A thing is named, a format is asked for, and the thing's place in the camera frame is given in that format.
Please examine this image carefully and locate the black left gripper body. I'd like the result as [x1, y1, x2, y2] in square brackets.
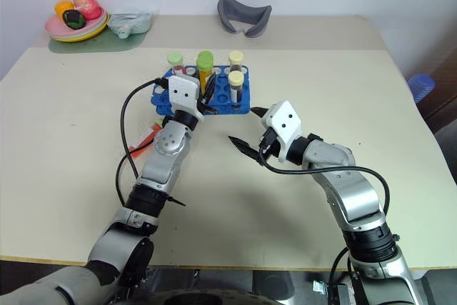
[195, 89, 216, 116]

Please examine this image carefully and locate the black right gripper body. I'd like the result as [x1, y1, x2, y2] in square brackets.
[258, 129, 282, 161]

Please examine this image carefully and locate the yellow tube with green cap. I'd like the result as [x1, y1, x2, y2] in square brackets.
[196, 50, 215, 96]

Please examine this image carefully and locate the blue test tube rack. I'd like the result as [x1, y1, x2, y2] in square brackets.
[150, 64, 251, 117]

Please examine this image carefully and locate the red test tube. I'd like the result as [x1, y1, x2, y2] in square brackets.
[127, 142, 154, 159]

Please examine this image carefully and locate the red tube with pale green cap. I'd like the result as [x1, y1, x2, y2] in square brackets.
[166, 51, 187, 76]

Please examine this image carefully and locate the dark tube with cream cap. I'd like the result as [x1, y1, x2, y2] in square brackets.
[228, 51, 246, 74]
[227, 70, 246, 110]

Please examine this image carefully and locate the orange capped tube white label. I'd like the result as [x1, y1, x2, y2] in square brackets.
[136, 120, 165, 148]

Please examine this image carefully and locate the grey foam face cushion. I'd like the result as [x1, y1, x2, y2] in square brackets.
[216, 0, 273, 40]

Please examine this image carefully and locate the clear plastic bag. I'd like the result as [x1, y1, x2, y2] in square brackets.
[106, 7, 157, 40]

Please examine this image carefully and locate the green table mat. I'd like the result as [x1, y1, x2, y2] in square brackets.
[48, 14, 154, 55]

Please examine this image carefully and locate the yellow plate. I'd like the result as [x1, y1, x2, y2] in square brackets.
[49, 15, 109, 44]

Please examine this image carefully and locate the red toy apple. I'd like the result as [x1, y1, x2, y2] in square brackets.
[72, 0, 101, 21]

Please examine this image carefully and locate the black and green toy fruit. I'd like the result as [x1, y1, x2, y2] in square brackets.
[61, 9, 87, 30]

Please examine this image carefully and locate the dark rounded shape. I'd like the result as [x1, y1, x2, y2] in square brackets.
[144, 267, 298, 305]

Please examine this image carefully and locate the pink plate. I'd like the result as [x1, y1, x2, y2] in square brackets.
[44, 7, 108, 39]

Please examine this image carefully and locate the orange toy fruit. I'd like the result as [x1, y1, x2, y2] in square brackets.
[54, 0, 76, 17]

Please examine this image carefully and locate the blue ribbed stack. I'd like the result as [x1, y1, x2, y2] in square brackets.
[407, 73, 437, 104]

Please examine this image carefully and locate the dark brown cabinet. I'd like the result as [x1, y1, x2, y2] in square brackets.
[423, 47, 457, 134]

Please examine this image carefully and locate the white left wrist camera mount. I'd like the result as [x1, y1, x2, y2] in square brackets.
[167, 75, 202, 116]

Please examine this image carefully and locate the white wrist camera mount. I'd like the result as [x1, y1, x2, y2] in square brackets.
[261, 101, 303, 164]
[167, 75, 202, 116]

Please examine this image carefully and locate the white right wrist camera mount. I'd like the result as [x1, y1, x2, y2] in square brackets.
[261, 101, 303, 164]

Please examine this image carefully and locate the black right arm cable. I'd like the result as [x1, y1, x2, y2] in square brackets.
[259, 144, 391, 305]

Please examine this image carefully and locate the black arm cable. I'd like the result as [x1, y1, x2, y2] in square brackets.
[259, 144, 391, 305]
[114, 78, 169, 206]

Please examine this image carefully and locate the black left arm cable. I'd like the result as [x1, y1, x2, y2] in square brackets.
[114, 78, 169, 206]

